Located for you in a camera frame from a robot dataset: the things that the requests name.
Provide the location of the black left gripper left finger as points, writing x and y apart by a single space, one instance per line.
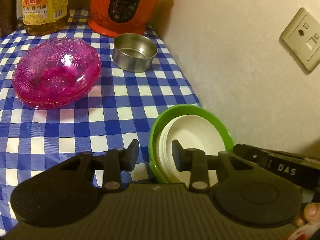
116 161

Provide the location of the beige wall data socket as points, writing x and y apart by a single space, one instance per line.
301 36

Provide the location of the green plastic bowl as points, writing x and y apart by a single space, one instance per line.
172 113

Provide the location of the operator hand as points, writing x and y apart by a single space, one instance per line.
309 213

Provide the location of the blue white checkered tablecloth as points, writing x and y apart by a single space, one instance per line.
121 106

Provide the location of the white round bowl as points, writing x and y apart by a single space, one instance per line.
192 131

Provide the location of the red electric rice cooker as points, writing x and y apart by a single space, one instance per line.
114 17

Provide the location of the dark brown jar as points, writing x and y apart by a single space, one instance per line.
8 16

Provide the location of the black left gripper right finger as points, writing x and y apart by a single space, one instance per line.
194 161

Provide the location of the large purple plastic plate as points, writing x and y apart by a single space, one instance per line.
56 72

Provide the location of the large cooking oil bottle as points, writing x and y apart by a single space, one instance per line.
43 17

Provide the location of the black DAS handle bar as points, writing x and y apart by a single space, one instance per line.
300 170

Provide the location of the round steel tin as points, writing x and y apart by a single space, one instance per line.
133 52

